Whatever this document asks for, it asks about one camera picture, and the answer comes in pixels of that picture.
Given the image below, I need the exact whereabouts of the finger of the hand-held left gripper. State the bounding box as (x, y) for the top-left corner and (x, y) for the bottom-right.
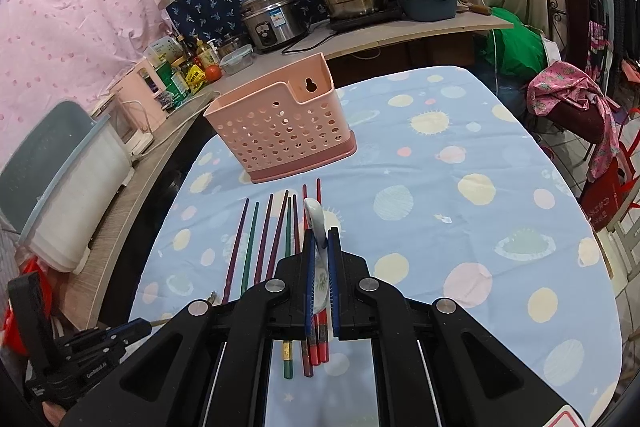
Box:
(62, 317), (152, 353)

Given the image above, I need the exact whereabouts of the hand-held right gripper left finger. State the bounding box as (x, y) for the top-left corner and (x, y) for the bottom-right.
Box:
(62, 230), (318, 427)

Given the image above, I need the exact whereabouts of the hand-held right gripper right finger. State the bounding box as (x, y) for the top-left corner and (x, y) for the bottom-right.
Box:
(327, 229), (572, 427)

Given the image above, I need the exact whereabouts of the green chopstick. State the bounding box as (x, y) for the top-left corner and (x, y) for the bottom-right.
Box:
(240, 202), (260, 298)
(282, 195), (293, 380)

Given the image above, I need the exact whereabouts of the maroon chopstick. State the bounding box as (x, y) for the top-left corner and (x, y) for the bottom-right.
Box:
(266, 190), (291, 279)
(292, 194), (314, 378)

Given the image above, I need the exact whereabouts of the purple chopstick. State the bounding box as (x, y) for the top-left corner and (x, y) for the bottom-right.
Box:
(221, 198), (250, 306)
(253, 193), (274, 287)

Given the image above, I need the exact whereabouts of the white ceramic spoon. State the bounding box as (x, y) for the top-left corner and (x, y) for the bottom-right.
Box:
(303, 198), (334, 315)

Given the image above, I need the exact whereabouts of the red chopstick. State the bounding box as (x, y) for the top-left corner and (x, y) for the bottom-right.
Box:
(315, 178), (331, 364)
(302, 184), (321, 367)

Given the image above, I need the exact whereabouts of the pink perforated utensil basket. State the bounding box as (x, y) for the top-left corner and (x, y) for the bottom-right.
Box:
(204, 52), (359, 184)

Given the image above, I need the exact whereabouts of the red plastic bag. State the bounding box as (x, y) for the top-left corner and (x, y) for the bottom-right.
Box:
(0, 256), (52, 359)

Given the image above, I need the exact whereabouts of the wooden counter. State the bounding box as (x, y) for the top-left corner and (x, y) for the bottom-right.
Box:
(55, 13), (516, 333)

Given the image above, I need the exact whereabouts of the blue planet print tablecloth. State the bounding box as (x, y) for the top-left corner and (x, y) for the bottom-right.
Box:
(130, 66), (624, 427)

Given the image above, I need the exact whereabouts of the white kitchen appliance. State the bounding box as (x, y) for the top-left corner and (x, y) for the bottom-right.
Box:
(106, 96), (154, 158)

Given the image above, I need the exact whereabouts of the yellow packet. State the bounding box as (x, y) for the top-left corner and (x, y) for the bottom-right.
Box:
(185, 68), (207, 96)

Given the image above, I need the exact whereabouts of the glass container with blue lid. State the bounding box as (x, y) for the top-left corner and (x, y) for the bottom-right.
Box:
(220, 44), (255, 76)

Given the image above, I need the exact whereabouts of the yellow oil pump bottle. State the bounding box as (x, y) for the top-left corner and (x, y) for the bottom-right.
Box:
(202, 39), (221, 68)

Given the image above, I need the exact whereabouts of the small pot with glass lid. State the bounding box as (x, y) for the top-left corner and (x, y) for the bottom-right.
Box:
(220, 32), (251, 58)

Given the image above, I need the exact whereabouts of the pink electric kettle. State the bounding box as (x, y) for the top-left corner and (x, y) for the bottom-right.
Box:
(116, 59), (169, 108)

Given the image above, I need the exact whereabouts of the black induction cooktop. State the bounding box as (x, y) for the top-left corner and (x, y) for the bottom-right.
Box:
(327, 4), (407, 32)

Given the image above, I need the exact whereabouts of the silver rice cooker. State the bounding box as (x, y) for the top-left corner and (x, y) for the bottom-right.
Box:
(240, 0), (307, 54)

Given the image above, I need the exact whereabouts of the clear plastic jar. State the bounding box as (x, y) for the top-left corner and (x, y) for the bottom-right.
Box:
(144, 35), (184, 66)

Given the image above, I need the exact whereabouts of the blue plastic basin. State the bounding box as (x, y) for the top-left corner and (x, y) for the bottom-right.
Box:
(393, 0), (459, 22)

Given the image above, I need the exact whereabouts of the green bag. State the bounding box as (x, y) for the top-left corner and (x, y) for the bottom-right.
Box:
(475, 7), (547, 78)

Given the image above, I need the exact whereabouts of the pink dotted curtain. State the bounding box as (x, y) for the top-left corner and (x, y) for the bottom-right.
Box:
(0, 0), (174, 158)

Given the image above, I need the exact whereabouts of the pink floral cloth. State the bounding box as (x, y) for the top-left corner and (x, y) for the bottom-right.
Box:
(526, 61), (622, 184)

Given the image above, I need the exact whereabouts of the white power cable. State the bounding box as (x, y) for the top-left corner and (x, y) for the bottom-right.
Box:
(132, 91), (222, 158)

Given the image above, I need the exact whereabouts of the black power cable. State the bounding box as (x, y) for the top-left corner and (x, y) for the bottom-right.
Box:
(281, 19), (342, 56)

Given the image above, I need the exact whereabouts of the wooden handled knife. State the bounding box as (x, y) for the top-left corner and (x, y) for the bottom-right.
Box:
(457, 1), (494, 16)

